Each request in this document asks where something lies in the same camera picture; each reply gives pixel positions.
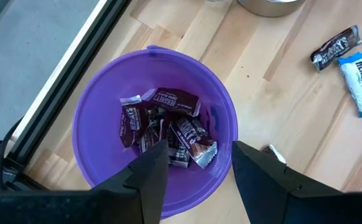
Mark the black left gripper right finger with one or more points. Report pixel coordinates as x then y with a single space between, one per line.
293 208

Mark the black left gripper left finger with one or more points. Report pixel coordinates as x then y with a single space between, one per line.
74 208

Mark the blue white Hershey's bar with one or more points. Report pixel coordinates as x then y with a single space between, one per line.
359 84

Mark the purple face plastic bucket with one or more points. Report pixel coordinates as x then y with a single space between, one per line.
99 124

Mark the silver table lamp white shade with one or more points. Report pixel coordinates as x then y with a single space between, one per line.
271 7

